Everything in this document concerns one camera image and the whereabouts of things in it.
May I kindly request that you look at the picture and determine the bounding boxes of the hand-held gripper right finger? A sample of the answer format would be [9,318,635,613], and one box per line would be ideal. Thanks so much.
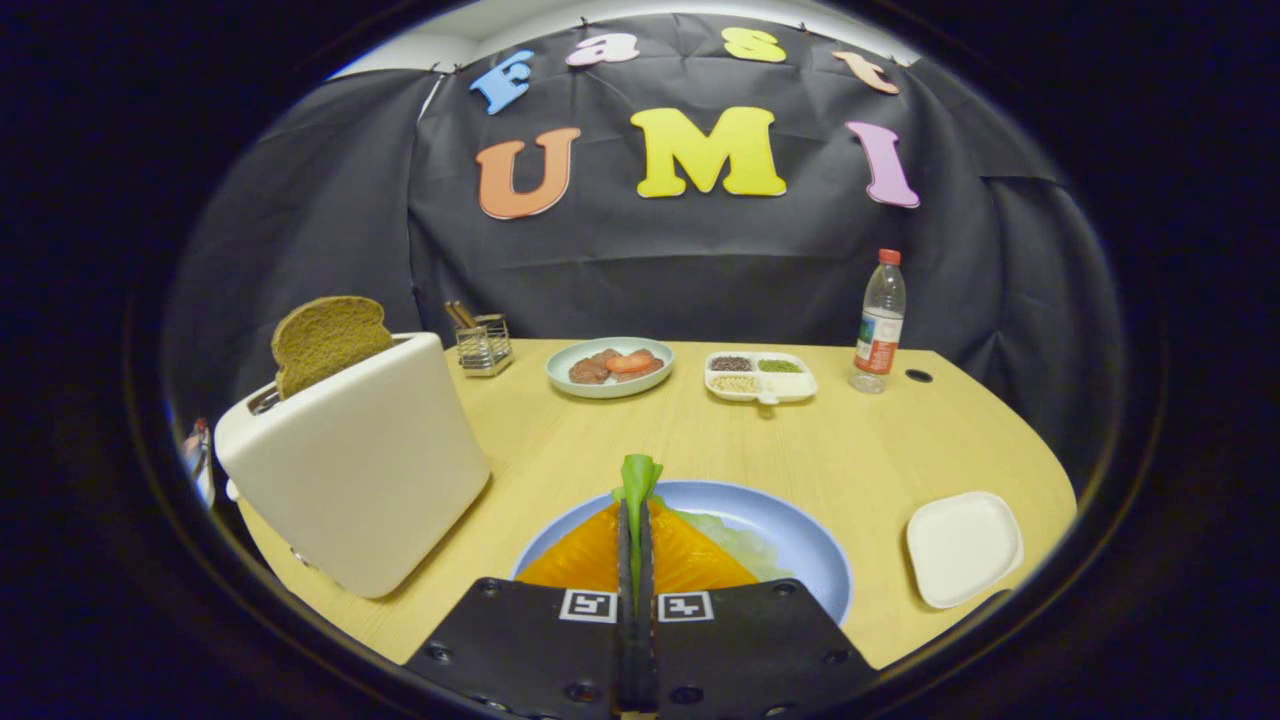
[638,497,881,720]

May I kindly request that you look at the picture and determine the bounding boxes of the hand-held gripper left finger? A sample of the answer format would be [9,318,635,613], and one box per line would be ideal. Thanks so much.
[403,497,639,720]

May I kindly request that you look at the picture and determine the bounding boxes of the green lettuce leaf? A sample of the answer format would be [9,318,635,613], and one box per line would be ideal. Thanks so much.
[612,454,793,613]

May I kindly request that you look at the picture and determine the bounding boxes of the brown bread slice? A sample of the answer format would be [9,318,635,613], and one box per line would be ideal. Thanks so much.
[271,295,395,401]

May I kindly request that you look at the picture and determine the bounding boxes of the blue round plate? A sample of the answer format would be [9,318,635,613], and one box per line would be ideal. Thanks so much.
[512,480,854,626]

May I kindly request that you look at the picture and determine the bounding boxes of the white toaster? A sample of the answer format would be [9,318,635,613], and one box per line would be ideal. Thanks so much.
[214,332,492,600]

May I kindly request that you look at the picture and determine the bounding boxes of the white square plate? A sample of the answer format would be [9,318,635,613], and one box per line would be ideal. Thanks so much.
[905,490,1025,610]

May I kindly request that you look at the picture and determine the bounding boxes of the white divided condiment dish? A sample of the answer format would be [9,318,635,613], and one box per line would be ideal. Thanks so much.
[704,350,819,406]

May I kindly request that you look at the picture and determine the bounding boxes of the pale green round plate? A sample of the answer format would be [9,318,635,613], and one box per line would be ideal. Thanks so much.
[545,336,676,400]

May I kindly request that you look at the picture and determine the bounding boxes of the brown meat slices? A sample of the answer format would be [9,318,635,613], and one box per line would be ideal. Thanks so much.
[568,348,666,386]

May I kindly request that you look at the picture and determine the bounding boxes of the clear red-capped water bottle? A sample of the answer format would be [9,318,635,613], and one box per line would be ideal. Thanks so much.
[849,248,908,395]

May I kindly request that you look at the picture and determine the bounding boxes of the black backdrop cloth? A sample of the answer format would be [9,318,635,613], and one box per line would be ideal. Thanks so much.
[160,12,1126,491]

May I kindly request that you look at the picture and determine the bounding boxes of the metal wire utensil holder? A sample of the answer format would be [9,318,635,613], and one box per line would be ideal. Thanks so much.
[455,314,515,378]

